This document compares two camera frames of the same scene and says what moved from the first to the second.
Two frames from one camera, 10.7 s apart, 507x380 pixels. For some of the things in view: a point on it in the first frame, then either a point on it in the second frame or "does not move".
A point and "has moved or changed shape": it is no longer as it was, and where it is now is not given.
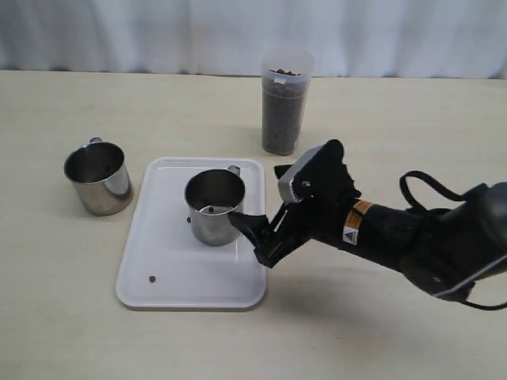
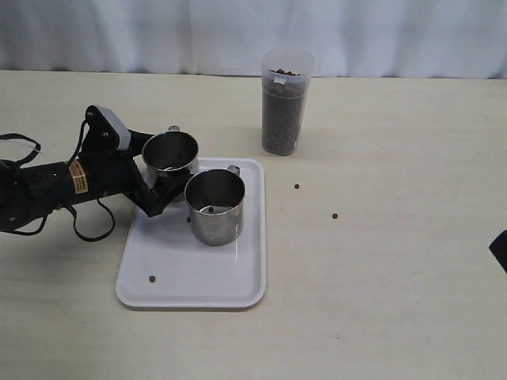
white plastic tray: x=162 y=267 does not move
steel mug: x=101 y=177 has moved or changed shape
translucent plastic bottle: x=287 y=74 does not move
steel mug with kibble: x=211 y=195 does not move
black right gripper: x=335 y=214 -> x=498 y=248
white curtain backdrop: x=461 y=39 does not move
